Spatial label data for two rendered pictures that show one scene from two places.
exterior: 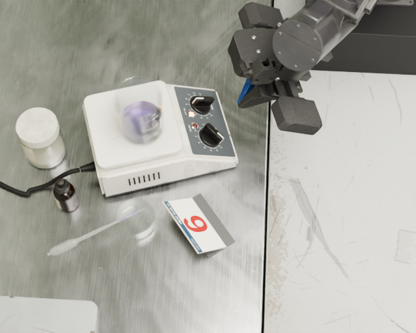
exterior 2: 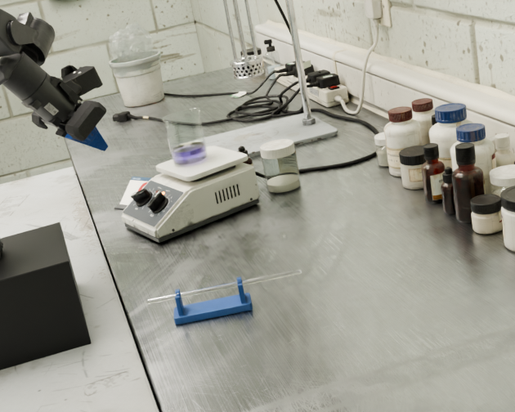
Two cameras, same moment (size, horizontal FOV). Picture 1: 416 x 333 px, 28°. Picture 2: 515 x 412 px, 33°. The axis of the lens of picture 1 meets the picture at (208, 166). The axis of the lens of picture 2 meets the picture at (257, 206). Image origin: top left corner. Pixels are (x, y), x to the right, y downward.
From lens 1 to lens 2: 207 cm
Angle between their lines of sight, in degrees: 98
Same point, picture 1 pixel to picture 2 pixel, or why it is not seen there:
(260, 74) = (70, 69)
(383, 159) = not seen: outside the picture
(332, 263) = (38, 224)
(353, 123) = not seen: hidden behind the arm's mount
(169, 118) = (172, 168)
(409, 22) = not seen: outside the picture
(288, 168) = (80, 241)
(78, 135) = (266, 199)
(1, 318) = (253, 147)
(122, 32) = (275, 243)
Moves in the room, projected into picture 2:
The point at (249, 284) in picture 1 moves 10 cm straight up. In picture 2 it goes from (98, 203) to (85, 152)
